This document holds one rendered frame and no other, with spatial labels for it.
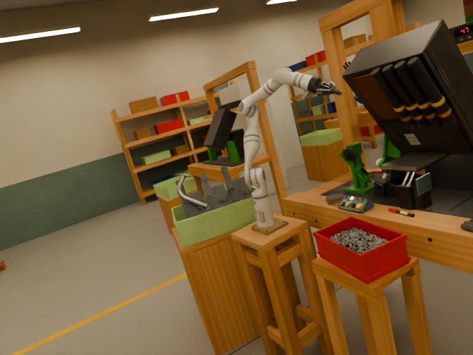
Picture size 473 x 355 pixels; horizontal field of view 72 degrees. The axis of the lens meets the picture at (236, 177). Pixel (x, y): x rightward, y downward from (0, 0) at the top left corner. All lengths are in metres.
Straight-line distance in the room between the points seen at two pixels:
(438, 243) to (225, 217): 1.19
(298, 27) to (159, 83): 4.54
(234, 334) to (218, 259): 0.54
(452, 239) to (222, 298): 1.41
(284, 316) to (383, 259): 0.74
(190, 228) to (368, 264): 1.15
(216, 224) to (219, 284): 0.40
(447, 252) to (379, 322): 0.37
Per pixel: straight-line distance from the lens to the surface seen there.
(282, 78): 1.71
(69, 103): 8.25
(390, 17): 2.09
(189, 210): 2.31
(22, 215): 8.39
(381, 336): 1.45
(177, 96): 7.94
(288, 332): 1.95
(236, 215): 2.11
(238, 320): 2.39
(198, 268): 2.15
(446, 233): 1.44
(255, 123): 1.88
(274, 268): 1.75
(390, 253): 1.36
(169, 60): 8.71
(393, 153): 1.74
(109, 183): 8.23
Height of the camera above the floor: 1.53
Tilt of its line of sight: 12 degrees down
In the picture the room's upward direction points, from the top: 16 degrees counter-clockwise
